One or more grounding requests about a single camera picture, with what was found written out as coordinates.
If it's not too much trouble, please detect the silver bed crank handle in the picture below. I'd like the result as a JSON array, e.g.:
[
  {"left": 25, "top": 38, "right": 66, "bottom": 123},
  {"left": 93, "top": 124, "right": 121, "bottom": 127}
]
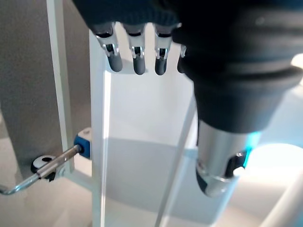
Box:
[{"left": 0, "top": 144, "right": 83, "bottom": 196}]

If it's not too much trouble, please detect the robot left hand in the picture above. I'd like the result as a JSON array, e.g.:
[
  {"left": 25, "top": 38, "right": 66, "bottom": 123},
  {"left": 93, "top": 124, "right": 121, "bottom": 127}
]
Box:
[{"left": 72, "top": 0, "right": 303, "bottom": 198}]

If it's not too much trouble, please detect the white hospital bed frame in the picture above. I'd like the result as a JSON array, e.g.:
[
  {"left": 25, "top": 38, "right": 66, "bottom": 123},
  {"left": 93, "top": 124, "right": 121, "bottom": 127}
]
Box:
[{"left": 46, "top": 0, "right": 303, "bottom": 227}]

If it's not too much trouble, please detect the blue crank shaft bracket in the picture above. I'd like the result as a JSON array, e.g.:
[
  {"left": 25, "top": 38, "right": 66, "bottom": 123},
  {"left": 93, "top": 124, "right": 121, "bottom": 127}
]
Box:
[{"left": 73, "top": 127, "right": 92, "bottom": 159}]

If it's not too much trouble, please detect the bed caster wheel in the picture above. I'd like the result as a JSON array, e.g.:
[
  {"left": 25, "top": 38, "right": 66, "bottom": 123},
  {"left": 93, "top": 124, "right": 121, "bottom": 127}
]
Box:
[{"left": 30, "top": 155, "right": 65, "bottom": 183}]

